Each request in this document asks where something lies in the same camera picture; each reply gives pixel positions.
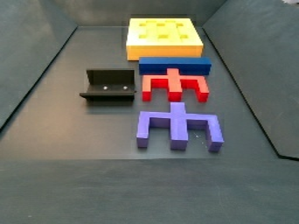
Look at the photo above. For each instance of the yellow board with slots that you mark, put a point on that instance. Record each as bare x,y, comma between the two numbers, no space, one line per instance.
162,37

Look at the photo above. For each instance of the purple fork-shaped block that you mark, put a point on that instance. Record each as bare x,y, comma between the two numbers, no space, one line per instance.
179,122

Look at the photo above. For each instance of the red fork-shaped block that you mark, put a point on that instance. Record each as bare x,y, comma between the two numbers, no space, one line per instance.
175,83

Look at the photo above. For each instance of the blue rectangular block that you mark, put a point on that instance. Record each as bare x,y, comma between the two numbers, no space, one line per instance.
188,65

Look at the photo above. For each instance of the black angle bracket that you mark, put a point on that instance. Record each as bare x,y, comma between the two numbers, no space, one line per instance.
110,85

